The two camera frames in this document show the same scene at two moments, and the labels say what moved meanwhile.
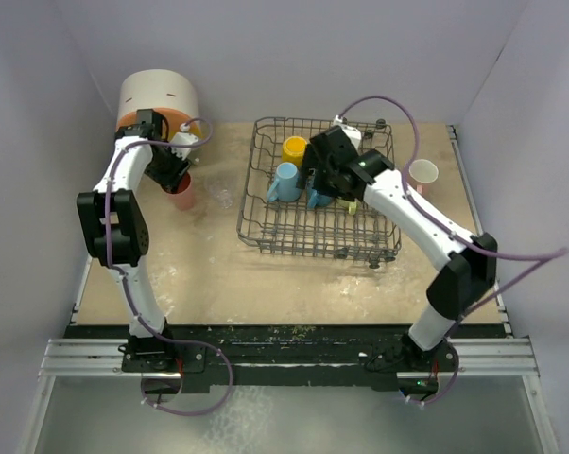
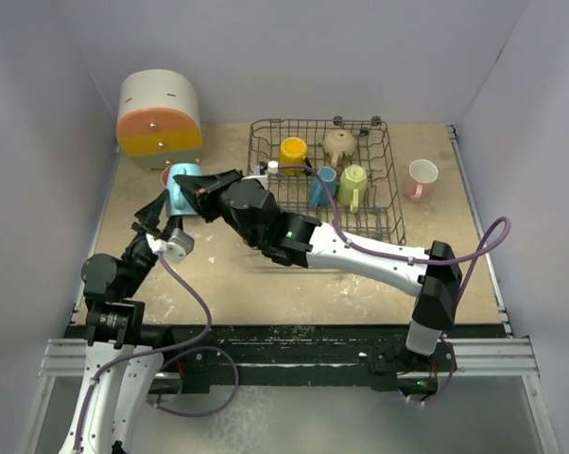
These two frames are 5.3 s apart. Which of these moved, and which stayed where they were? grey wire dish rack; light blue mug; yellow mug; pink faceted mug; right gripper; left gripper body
Moved: right gripper; left gripper body; light blue mug
Stayed: grey wire dish rack; yellow mug; pink faceted mug
